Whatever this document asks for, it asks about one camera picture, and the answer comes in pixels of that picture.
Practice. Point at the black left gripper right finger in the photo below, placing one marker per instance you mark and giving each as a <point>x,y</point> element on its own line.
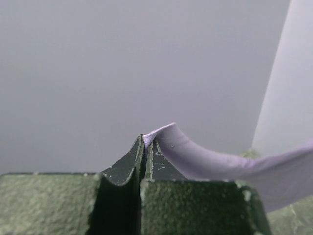
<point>173,205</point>

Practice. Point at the purple t shirt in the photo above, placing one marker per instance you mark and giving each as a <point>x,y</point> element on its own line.
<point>280,180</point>

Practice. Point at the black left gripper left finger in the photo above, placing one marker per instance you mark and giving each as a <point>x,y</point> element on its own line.
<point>104,203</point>

